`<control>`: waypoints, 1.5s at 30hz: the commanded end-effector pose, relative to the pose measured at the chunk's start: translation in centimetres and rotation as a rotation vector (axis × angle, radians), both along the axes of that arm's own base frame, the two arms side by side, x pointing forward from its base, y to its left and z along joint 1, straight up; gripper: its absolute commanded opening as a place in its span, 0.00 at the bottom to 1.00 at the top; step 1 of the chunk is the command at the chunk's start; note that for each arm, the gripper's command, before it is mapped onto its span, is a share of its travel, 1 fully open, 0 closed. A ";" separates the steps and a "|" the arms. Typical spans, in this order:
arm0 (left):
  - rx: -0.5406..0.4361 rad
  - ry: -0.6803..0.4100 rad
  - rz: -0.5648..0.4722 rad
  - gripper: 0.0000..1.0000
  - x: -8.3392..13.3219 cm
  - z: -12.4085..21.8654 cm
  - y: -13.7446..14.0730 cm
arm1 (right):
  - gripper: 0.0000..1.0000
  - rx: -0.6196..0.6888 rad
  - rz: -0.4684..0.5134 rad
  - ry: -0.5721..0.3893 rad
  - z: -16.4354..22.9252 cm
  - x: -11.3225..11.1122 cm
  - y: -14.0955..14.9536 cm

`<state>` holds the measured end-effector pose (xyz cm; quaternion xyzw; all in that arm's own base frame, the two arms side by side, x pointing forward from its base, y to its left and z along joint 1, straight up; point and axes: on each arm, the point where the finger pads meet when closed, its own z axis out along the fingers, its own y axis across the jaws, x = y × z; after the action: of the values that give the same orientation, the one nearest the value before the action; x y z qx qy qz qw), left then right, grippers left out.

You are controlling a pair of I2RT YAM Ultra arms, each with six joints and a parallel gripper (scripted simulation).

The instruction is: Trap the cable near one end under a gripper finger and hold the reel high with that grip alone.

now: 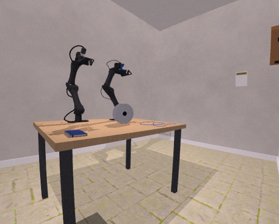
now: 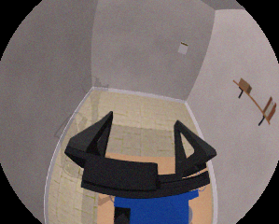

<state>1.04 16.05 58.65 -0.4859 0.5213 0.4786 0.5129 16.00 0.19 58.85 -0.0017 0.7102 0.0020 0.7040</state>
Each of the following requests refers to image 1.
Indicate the grey disc with black centre hole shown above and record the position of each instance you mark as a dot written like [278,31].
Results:
[122,113]

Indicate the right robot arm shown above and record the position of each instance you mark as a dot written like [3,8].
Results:
[73,89]

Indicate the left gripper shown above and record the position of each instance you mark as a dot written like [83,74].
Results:
[123,72]

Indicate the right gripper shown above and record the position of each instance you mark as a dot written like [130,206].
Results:
[84,60]

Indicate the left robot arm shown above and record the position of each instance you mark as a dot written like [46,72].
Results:
[110,90]

